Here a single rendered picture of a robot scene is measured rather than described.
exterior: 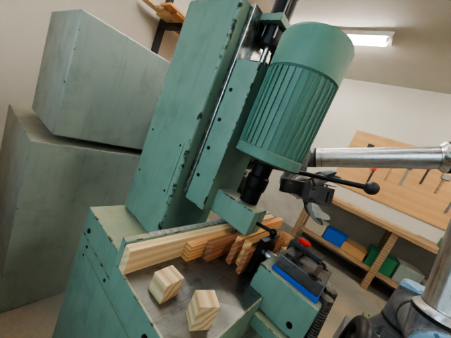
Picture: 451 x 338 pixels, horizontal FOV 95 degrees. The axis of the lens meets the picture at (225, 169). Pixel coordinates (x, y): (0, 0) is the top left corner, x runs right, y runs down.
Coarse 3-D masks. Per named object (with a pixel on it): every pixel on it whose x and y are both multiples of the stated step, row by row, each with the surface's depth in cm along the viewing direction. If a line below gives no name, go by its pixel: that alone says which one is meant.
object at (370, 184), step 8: (248, 168) 74; (312, 176) 61; (320, 176) 59; (328, 176) 58; (344, 184) 56; (352, 184) 54; (360, 184) 53; (368, 184) 52; (376, 184) 51; (368, 192) 52; (376, 192) 51
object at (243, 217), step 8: (224, 192) 58; (232, 192) 61; (216, 200) 60; (224, 200) 58; (232, 200) 57; (240, 200) 57; (216, 208) 60; (224, 208) 58; (232, 208) 56; (240, 208) 55; (248, 208) 54; (256, 208) 56; (224, 216) 58; (232, 216) 56; (240, 216) 55; (248, 216) 53; (256, 216) 53; (232, 224) 56; (240, 224) 54; (248, 224) 53; (240, 232) 54; (248, 232) 54
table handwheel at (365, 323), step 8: (352, 320) 48; (360, 320) 42; (368, 320) 43; (344, 328) 52; (352, 328) 48; (360, 328) 39; (368, 328) 39; (344, 336) 51; (352, 336) 48; (360, 336) 37; (368, 336) 38
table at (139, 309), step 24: (168, 264) 43; (192, 264) 46; (216, 264) 49; (120, 288) 36; (144, 288) 35; (192, 288) 39; (216, 288) 42; (240, 288) 44; (120, 312) 36; (144, 312) 32; (168, 312) 33; (240, 312) 38; (144, 336) 31; (168, 336) 30; (192, 336) 31; (216, 336) 32; (264, 336) 41
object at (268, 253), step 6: (264, 240) 49; (270, 240) 50; (276, 240) 54; (258, 246) 49; (264, 246) 49; (270, 246) 52; (258, 252) 49; (264, 252) 51; (270, 252) 51; (252, 258) 49; (258, 258) 49; (264, 258) 51; (252, 264) 49; (258, 264) 51; (252, 270) 50
